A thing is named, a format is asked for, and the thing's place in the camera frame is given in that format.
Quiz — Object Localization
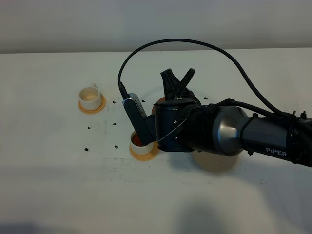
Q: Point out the orange coaster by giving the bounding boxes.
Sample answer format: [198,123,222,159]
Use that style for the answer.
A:
[78,95,106,115]
[129,143,160,161]

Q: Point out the white teacup centre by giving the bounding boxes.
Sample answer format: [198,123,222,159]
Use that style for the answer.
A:
[130,132,154,155]

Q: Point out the brown clay teapot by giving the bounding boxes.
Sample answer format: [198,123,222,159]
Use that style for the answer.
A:
[151,97,166,115]

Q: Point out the black right camera cable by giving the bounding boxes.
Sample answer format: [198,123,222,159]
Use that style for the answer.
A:
[117,38,297,115]

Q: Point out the beige round teapot coaster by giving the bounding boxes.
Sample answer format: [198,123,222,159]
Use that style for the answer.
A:
[192,151,238,173]

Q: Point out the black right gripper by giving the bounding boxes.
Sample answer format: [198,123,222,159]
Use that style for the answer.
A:
[154,68,202,152]

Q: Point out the white teacup far left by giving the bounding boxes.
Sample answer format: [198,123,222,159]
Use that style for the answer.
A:
[79,85,101,101]

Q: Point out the orange coaster far left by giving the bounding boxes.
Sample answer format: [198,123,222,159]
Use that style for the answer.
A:
[78,95,106,115]

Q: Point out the white teacup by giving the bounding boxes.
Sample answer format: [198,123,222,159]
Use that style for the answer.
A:
[130,132,154,155]
[79,85,101,101]

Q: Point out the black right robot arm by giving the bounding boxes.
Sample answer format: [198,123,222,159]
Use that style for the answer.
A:
[154,69,312,167]

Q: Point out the orange coaster centre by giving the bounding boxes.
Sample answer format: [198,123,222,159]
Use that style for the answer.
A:
[129,143,160,161]

